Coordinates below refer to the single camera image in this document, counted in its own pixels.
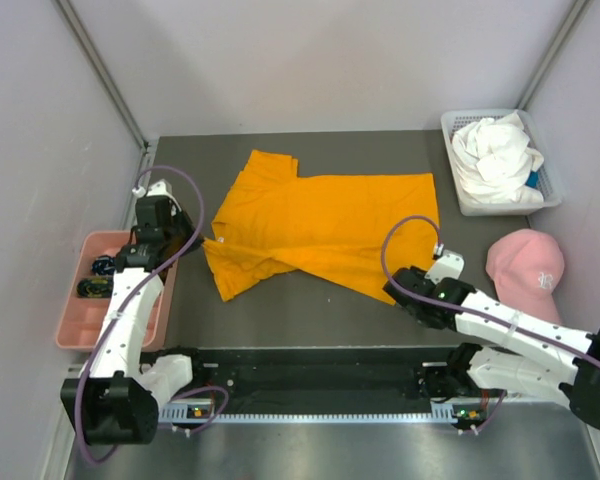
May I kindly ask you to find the yellow patterned rolled sock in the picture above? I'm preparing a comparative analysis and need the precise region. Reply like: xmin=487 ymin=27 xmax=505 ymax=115
xmin=76 ymin=276 xmax=113 ymax=299

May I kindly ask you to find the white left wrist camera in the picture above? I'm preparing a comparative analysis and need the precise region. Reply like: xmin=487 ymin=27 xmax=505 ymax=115
xmin=132 ymin=180 xmax=176 ymax=202

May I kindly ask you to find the aluminium frame post right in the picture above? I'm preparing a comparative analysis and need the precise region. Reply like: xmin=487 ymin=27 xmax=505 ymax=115
xmin=515 ymin=0 xmax=593 ymax=110

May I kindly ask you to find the pink baseball cap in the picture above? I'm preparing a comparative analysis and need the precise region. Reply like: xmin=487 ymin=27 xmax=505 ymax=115
xmin=485 ymin=229 xmax=565 ymax=325

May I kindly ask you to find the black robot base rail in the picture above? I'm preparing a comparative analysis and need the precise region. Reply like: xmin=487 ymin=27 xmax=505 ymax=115
xmin=147 ymin=343 xmax=486 ymax=416

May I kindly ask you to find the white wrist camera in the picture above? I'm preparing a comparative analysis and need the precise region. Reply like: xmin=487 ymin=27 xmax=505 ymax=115
xmin=425 ymin=243 xmax=465 ymax=284
xmin=132 ymin=180 xmax=176 ymax=202

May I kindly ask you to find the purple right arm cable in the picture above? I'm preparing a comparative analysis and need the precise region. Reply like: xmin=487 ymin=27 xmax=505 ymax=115
xmin=379 ymin=214 xmax=600 ymax=436

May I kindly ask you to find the white plastic basket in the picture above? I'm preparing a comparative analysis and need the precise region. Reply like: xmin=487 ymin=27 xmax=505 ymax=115
xmin=440 ymin=108 xmax=562 ymax=216

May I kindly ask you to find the blue item in basket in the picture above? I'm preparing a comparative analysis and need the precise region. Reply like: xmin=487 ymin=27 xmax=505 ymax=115
xmin=525 ymin=171 xmax=539 ymax=189

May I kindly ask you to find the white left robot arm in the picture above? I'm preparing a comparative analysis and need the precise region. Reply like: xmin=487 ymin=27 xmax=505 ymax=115
xmin=60 ymin=193 xmax=207 ymax=446

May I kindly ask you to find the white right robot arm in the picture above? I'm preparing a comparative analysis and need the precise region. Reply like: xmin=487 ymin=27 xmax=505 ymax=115
xmin=384 ymin=267 xmax=600 ymax=430

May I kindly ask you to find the pink divided tray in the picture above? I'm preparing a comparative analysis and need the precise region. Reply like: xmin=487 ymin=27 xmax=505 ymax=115
xmin=56 ymin=230 xmax=178 ymax=352

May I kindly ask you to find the aluminium frame post left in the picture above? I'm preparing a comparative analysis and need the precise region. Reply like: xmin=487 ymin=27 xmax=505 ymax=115
xmin=52 ymin=0 xmax=151 ymax=151

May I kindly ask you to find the orange t shirt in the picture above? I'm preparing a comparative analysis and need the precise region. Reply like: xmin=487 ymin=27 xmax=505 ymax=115
xmin=203 ymin=150 xmax=439 ymax=304

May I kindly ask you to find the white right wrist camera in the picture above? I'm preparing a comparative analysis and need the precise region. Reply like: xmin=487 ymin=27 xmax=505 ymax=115
xmin=425 ymin=243 xmax=465 ymax=284

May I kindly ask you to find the slotted grey cable duct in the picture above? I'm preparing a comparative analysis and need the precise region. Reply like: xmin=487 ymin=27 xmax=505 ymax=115
xmin=159 ymin=401 xmax=481 ymax=426

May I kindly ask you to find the dark rolled sock upper left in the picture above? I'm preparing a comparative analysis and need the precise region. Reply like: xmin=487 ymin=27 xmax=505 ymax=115
xmin=91 ymin=255 xmax=116 ymax=276

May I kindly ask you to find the aluminium frame post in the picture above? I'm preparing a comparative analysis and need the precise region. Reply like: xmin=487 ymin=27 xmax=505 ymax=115
xmin=515 ymin=0 xmax=593 ymax=110
xmin=52 ymin=0 xmax=151 ymax=151

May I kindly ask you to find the white crumpled t shirt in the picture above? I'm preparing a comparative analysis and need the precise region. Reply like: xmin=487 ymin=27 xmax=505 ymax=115
xmin=451 ymin=111 xmax=544 ymax=204

